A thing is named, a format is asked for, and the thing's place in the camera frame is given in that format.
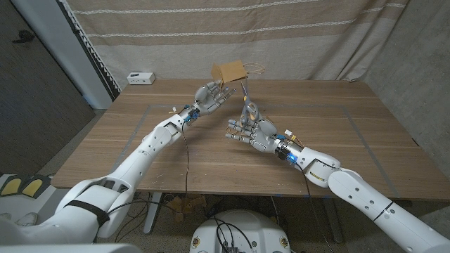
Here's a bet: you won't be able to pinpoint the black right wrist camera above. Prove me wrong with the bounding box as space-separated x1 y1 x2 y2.
276 146 298 164

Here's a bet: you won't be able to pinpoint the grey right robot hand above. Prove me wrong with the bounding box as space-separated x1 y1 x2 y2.
224 118 286 154

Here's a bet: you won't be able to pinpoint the brown cardboard scraps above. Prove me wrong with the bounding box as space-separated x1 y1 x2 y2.
165 195 208 223

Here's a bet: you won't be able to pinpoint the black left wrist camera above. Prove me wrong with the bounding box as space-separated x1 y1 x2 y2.
182 107 200 124

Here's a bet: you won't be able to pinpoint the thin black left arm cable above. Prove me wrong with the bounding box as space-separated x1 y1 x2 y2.
105 121 191 215

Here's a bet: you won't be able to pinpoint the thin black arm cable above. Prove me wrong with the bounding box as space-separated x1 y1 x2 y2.
297 163 335 253
105 121 191 215

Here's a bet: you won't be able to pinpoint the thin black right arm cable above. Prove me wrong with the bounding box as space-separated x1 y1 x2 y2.
297 163 335 253

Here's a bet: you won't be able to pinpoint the black triangle-patterned trim strip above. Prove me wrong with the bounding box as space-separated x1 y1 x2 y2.
58 0 122 101

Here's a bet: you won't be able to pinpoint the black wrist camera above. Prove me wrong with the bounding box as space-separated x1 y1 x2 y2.
276 146 298 164
182 107 200 124

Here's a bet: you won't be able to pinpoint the dark door handle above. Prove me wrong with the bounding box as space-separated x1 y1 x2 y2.
12 30 36 45

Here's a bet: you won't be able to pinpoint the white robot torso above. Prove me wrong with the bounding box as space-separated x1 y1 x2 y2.
189 209 292 253

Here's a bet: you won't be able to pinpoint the beige striped curtain backdrop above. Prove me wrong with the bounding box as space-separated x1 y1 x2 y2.
65 0 411 91

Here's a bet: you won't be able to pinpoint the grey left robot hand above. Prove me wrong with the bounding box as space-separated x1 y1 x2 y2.
193 80 236 117

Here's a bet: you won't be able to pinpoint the grey tape outline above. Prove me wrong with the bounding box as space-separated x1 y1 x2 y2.
101 103 401 200

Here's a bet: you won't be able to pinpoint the white power strip box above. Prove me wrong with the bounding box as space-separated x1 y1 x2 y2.
127 72 157 86

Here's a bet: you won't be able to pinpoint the grey scissors with tan handles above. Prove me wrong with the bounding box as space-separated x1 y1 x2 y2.
240 79 261 127

